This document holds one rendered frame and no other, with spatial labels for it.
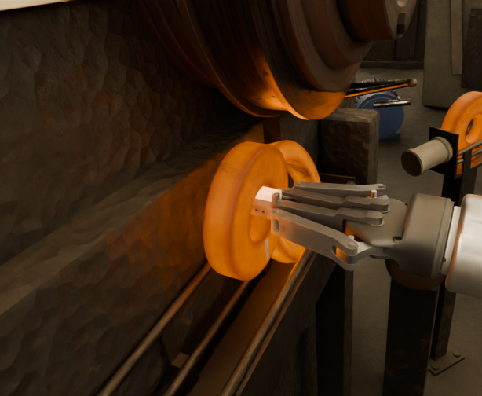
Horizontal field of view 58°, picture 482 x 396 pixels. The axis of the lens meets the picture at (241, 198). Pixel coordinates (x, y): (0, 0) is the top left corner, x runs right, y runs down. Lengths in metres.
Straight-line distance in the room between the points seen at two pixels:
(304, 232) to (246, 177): 0.08
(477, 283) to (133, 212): 0.31
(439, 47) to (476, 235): 3.04
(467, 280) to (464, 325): 1.19
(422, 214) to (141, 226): 0.26
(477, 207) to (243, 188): 0.21
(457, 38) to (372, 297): 2.13
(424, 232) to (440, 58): 3.03
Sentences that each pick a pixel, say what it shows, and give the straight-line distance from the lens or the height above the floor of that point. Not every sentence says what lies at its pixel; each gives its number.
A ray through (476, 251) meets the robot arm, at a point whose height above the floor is 0.85.
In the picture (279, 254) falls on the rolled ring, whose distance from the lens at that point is 0.61.
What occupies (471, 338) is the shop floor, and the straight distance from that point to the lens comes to 1.56.
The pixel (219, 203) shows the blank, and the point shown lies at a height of 0.87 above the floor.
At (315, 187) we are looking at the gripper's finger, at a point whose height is 0.85.
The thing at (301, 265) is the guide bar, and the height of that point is 0.71.
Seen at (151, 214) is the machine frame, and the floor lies 0.86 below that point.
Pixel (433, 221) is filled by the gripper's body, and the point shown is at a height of 0.86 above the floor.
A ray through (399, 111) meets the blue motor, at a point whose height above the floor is 0.22.
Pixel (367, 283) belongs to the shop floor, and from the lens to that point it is 1.69.
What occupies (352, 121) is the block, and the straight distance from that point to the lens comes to 0.84.
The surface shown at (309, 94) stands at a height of 0.93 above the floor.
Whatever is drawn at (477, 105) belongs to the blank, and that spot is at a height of 0.76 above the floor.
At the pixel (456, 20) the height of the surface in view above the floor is 0.62.
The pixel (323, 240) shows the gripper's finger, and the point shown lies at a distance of 0.41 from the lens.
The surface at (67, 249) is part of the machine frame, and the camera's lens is 0.40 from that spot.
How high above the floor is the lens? 1.07
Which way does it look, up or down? 28 degrees down
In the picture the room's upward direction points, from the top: 7 degrees counter-clockwise
